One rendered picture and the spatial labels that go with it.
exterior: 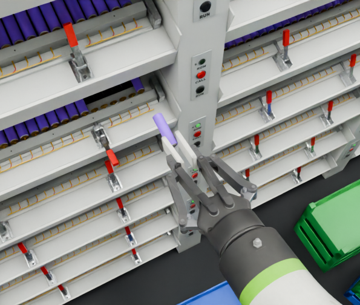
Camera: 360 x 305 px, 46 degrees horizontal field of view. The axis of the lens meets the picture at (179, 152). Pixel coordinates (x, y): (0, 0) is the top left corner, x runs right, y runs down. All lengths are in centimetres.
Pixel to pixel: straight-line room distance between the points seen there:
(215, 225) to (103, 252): 85
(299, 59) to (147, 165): 43
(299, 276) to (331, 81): 82
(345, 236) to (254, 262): 113
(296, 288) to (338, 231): 114
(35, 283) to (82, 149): 65
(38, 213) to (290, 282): 67
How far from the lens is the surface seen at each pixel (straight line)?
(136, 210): 122
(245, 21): 79
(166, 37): 75
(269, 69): 99
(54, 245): 123
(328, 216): 166
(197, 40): 74
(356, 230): 168
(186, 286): 167
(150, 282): 167
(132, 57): 72
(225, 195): 62
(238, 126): 112
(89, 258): 141
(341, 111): 148
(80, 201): 104
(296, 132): 139
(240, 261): 55
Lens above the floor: 162
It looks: 59 degrees down
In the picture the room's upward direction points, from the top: straight up
